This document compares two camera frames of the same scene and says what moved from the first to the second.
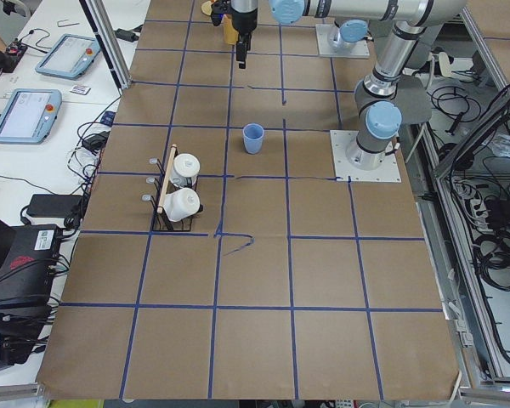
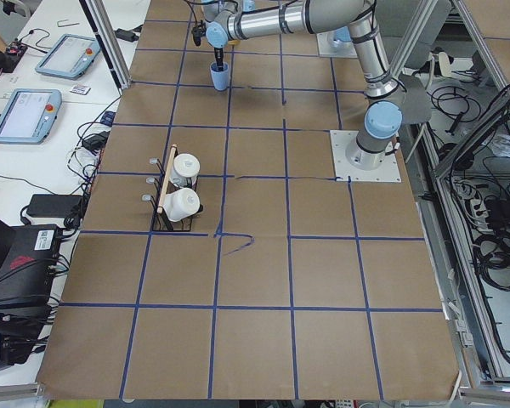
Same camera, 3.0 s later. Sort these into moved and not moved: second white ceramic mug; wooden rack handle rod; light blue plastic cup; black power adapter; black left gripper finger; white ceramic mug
Moved: black left gripper finger; light blue plastic cup
Not moved: second white ceramic mug; white ceramic mug; black power adapter; wooden rack handle rod
